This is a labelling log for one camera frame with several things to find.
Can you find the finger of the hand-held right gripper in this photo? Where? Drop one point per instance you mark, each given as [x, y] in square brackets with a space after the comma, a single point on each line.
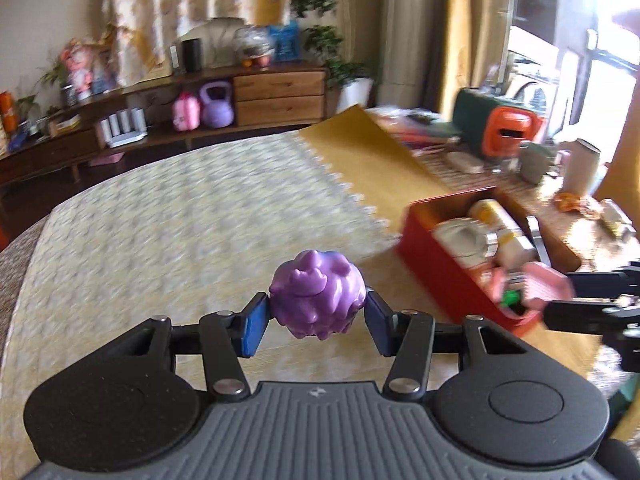
[590, 315]
[605, 282]

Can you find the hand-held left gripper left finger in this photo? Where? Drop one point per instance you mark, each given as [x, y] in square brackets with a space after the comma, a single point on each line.
[255, 325]

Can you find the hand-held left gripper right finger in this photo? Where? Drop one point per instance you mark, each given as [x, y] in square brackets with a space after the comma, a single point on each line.
[377, 322]

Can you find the purple spiky toy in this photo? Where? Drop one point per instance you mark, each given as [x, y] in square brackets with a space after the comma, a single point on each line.
[315, 290]

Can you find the small green cap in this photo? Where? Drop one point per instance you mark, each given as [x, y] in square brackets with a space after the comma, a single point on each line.
[510, 299]

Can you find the red tin box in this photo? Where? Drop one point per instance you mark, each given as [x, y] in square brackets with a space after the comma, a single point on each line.
[440, 270]

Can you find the white sunglasses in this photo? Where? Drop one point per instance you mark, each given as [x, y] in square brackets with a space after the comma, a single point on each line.
[460, 235]

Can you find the white and yellow bottle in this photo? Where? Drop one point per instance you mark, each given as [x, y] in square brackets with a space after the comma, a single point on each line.
[495, 215]

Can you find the clear pill bottle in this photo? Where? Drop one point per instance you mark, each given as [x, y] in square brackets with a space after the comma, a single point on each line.
[617, 215]

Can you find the orange snack wrapper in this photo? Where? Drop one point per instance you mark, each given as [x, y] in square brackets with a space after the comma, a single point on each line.
[570, 202]

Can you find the yellow giraffe toy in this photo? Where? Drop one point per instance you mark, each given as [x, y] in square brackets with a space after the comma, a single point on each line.
[622, 175]

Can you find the white thermos cup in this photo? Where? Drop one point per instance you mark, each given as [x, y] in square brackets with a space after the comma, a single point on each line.
[580, 167]

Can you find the pale green mug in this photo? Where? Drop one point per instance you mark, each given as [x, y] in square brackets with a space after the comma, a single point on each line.
[535, 165]

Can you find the quilted cream table mat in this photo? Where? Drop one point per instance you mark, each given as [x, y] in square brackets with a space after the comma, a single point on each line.
[175, 210]

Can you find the white round lid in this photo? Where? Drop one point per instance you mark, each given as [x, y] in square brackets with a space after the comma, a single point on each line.
[465, 162]

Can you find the orange and green box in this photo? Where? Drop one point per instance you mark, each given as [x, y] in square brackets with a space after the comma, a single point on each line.
[500, 127]

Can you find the stack of books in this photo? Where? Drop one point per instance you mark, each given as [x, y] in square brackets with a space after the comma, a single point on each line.
[425, 127]

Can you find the washing machine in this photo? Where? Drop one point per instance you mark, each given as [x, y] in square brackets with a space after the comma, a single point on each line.
[530, 90]

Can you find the purple kettlebell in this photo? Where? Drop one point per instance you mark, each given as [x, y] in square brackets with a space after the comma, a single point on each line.
[217, 107]

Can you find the pink flat box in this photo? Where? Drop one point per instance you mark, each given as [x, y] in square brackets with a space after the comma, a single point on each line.
[107, 158]

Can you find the pink toy suitcase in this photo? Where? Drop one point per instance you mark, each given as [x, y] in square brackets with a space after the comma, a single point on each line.
[186, 112]

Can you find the white plant pot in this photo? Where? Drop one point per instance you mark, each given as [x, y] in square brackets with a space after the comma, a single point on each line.
[356, 95]

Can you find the wooden TV cabinet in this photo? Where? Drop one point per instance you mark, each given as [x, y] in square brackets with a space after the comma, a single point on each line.
[280, 95]

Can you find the white router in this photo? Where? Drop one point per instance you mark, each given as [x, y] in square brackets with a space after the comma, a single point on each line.
[125, 130]

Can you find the lace tablecloth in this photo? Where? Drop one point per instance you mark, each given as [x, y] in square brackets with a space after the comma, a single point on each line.
[12, 285]

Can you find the black cylinder speaker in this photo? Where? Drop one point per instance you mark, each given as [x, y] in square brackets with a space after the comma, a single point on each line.
[192, 55]

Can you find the small cardboard box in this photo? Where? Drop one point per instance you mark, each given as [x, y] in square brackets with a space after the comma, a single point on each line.
[65, 122]

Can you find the plastic bag with fruit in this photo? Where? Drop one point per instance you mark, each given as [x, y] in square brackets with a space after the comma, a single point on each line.
[255, 45]

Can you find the blue picture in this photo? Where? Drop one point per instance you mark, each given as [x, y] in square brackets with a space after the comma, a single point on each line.
[285, 40]

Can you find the standing air conditioner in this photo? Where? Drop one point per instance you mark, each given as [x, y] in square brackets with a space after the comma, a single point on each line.
[410, 35]

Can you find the yellow curtain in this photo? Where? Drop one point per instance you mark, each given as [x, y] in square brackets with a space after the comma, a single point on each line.
[465, 25]

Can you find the green indoor tree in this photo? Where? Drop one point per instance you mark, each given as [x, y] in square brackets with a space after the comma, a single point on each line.
[325, 25]

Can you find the pink doll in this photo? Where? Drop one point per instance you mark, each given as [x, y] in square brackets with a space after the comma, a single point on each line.
[80, 67]

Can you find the potted spider plant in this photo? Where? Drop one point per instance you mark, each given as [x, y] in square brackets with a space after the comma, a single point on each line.
[57, 75]

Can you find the floral cloth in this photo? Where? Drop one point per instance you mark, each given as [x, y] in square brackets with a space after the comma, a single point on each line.
[165, 5]

